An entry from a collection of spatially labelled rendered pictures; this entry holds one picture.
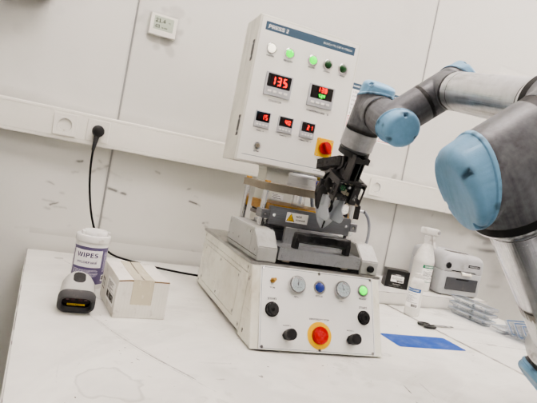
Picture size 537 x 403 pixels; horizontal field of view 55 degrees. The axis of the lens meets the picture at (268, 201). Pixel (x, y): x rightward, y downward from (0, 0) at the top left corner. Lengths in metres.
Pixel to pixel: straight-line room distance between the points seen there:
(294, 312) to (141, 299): 0.35
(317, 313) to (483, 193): 0.65
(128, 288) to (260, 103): 0.64
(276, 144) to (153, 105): 0.52
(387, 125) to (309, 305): 0.46
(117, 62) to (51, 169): 0.41
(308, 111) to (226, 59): 0.49
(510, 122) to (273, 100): 0.92
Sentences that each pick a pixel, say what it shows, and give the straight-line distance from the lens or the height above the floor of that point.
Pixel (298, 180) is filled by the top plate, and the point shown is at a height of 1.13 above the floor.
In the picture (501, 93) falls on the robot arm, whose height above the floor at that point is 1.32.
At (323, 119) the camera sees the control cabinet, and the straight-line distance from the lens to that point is 1.57.
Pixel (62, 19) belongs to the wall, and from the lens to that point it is 1.84.
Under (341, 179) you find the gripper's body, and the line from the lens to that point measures 1.16.
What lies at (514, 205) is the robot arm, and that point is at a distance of 0.70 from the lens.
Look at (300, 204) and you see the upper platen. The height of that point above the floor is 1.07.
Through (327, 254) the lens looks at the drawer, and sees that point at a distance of 1.25.
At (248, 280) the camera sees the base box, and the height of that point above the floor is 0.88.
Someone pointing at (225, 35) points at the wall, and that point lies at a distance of 1.93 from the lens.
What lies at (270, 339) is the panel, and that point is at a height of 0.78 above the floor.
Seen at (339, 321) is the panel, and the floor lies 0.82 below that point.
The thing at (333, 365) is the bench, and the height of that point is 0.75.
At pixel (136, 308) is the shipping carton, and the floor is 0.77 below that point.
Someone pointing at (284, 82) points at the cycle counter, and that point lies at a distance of 1.52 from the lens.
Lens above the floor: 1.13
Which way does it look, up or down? 3 degrees down
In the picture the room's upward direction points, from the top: 11 degrees clockwise
